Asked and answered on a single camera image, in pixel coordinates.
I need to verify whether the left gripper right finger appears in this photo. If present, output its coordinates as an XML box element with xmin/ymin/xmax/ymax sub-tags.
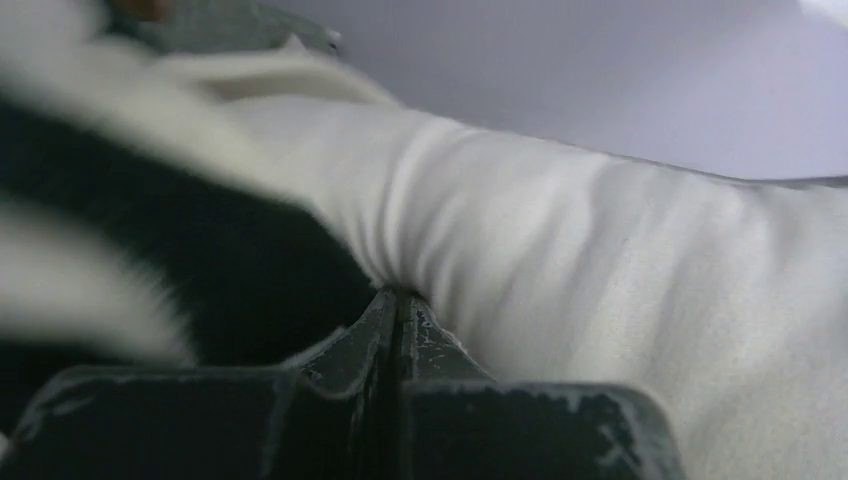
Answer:
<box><xmin>397</xmin><ymin>296</ymin><xmax>686</xmax><ymax>479</ymax></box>

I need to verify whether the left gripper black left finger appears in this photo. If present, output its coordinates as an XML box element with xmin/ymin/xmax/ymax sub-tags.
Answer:
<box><xmin>1</xmin><ymin>291</ymin><xmax>397</xmax><ymax>480</ymax></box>

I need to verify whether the white pillow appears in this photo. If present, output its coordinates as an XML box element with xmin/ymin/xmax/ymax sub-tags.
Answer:
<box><xmin>152</xmin><ymin>39</ymin><xmax>848</xmax><ymax>480</ymax></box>

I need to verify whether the black white checkered pillowcase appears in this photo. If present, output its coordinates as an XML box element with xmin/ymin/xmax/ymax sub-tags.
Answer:
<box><xmin>1</xmin><ymin>1</ymin><xmax>376</xmax><ymax>435</ymax></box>

